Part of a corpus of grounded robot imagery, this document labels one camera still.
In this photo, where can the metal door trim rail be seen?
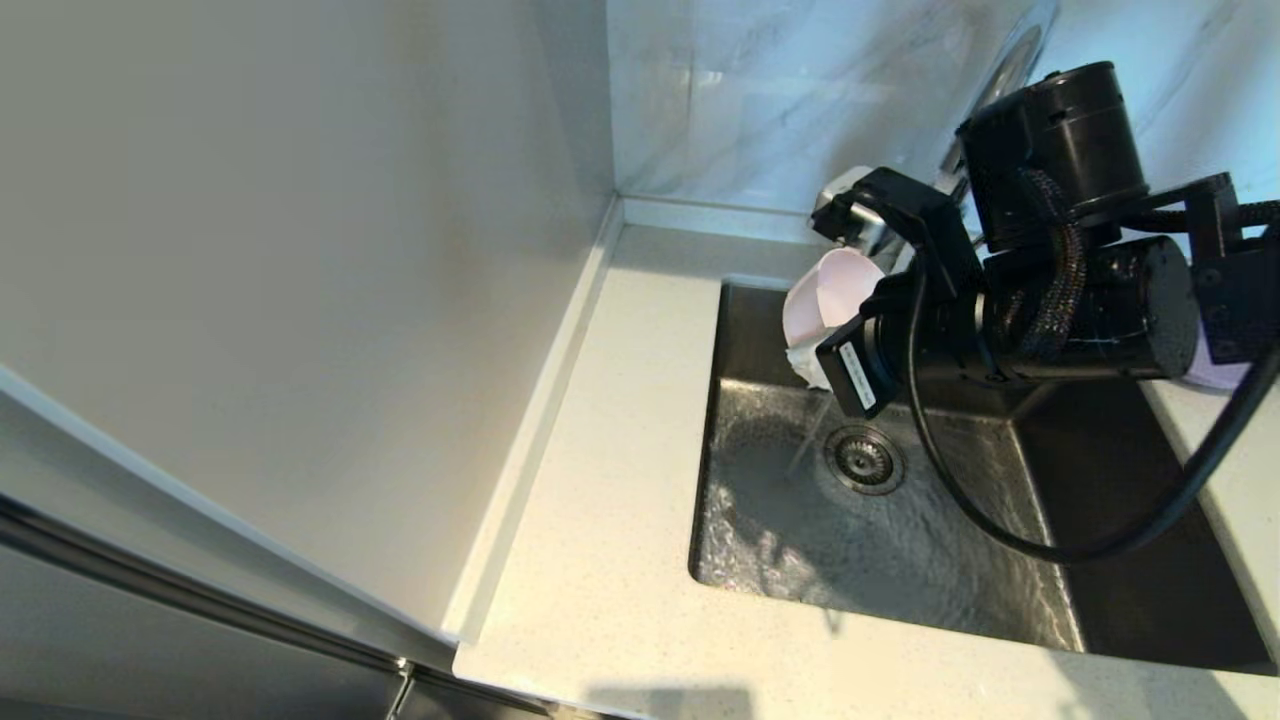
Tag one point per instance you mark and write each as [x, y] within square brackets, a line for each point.
[150, 570]

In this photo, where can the grey upper cabinet door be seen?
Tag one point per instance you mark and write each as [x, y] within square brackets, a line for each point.
[100, 470]

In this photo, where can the chrome gooseneck faucet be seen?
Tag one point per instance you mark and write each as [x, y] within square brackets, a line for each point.
[1020, 50]

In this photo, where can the grey lower cabinet door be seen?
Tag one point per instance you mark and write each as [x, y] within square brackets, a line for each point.
[150, 660]

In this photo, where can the round metal drain strainer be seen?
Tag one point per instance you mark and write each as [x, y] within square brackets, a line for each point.
[865, 460]

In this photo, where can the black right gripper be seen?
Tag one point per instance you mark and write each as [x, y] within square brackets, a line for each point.
[930, 330]

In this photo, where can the white tall cabinet side panel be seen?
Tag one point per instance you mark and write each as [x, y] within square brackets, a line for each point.
[300, 250]

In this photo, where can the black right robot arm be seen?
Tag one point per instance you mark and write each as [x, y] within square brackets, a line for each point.
[1080, 130]

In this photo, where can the stainless steel sink basin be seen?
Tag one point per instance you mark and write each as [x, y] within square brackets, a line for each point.
[1120, 610]

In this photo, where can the grey cabinet door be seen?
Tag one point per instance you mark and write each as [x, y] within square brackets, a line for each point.
[100, 470]
[150, 660]

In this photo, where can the pink plastic cup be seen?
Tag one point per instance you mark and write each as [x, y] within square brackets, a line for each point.
[835, 290]

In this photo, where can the purple plastic plate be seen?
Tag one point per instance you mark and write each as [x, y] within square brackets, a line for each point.
[1215, 378]

